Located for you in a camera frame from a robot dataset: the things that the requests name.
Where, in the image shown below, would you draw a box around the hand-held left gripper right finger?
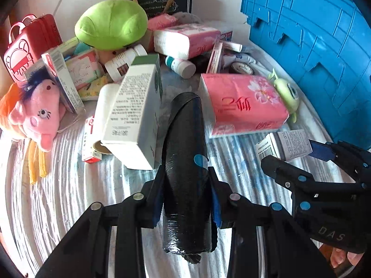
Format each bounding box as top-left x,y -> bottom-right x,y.
207,166 -> 334,278

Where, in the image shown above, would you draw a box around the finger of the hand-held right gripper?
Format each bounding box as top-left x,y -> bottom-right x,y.
309,140 -> 371,181
261,155 -> 315,193

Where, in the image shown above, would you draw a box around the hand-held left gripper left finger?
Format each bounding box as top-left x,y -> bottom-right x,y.
35,165 -> 166,278

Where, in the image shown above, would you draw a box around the small white medicine box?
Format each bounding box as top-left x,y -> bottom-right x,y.
254,129 -> 313,163

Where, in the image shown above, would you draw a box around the black garbage bag roll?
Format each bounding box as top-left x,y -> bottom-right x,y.
161,92 -> 218,265

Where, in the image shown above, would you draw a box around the blue plastic storage crate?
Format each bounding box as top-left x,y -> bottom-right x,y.
240,0 -> 371,151

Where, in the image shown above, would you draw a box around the person's right hand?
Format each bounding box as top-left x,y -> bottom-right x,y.
329,247 -> 367,278

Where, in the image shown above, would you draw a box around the green one-eyed monster plush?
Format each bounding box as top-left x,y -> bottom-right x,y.
268,69 -> 300,123

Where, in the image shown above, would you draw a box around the pink flowered tissue pack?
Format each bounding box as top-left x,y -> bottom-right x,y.
200,73 -> 290,138

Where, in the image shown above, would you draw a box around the white striped bed sheet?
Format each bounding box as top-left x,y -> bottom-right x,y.
0,14 -> 348,278

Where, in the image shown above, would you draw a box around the red white small box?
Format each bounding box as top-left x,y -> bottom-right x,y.
81,115 -> 103,165

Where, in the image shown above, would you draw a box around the white box with green end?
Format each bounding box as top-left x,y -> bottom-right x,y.
100,54 -> 163,171

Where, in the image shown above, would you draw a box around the white plastic roll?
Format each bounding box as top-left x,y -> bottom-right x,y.
92,83 -> 121,155

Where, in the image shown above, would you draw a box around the round patterned tin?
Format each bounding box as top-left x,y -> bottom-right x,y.
230,61 -> 256,76

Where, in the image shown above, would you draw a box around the white blue soft packet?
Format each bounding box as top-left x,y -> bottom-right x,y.
223,51 -> 257,66

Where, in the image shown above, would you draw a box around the yellow fabric strips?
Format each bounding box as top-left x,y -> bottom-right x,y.
27,137 -> 50,184

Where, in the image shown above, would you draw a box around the yellow patterned packet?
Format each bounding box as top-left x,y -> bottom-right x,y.
77,75 -> 112,101

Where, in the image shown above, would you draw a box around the thin pink white box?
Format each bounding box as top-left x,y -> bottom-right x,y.
206,41 -> 224,74

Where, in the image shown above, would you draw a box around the white tube box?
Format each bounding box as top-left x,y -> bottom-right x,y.
222,41 -> 242,52

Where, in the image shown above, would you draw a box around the small white green bottle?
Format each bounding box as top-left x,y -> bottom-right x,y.
165,56 -> 197,79

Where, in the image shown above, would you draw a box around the white bottle with brown label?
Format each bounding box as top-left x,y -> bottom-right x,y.
104,44 -> 148,82

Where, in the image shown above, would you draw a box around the pink pig plush toy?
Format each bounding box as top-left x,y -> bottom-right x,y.
8,65 -> 67,152

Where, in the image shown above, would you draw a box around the pink floral packet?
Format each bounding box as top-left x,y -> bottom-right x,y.
65,49 -> 105,90

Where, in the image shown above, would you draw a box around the white red flat box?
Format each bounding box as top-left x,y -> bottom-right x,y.
41,48 -> 85,114

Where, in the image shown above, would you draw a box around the white pink tissue pack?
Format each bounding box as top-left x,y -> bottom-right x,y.
153,26 -> 221,60

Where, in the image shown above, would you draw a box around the teal plastic item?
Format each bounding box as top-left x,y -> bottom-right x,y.
71,42 -> 90,57

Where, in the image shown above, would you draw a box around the orange plush toy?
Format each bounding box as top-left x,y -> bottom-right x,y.
0,82 -> 32,139

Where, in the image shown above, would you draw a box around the small pink tissue pack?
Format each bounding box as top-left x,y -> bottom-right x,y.
147,13 -> 179,31

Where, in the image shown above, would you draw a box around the grey cloth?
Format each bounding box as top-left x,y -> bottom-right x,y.
171,11 -> 203,25

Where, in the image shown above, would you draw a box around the green plush toy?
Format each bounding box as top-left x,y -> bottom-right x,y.
74,0 -> 149,50

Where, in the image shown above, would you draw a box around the red toy suitcase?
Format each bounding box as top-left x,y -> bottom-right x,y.
3,13 -> 63,89

